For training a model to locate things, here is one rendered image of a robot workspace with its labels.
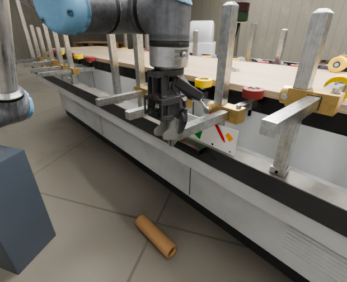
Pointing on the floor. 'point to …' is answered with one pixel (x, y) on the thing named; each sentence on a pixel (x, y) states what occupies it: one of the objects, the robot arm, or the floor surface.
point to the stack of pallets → (97, 43)
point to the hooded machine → (203, 36)
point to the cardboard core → (156, 236)
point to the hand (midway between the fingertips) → (173, 140)
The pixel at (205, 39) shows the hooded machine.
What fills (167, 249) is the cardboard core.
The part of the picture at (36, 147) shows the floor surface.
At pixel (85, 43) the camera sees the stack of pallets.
